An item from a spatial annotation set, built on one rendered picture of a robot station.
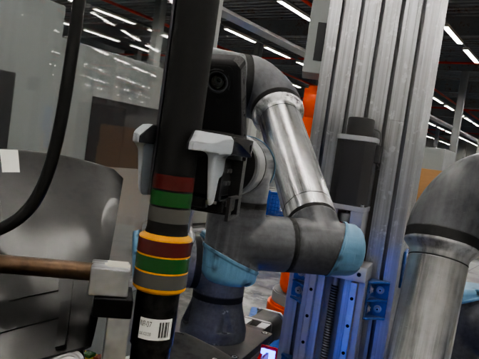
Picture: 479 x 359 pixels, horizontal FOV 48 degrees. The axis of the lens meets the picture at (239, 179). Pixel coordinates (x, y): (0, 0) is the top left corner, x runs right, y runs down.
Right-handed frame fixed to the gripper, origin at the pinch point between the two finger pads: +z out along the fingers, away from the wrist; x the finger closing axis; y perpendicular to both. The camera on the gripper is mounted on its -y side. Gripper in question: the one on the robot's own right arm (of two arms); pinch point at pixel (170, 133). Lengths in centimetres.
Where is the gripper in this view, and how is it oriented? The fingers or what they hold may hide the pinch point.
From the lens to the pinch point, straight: 42.0
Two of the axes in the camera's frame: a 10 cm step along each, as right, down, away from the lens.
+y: -1.4, 9.9, 0.4
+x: -9.7, -1.5, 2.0
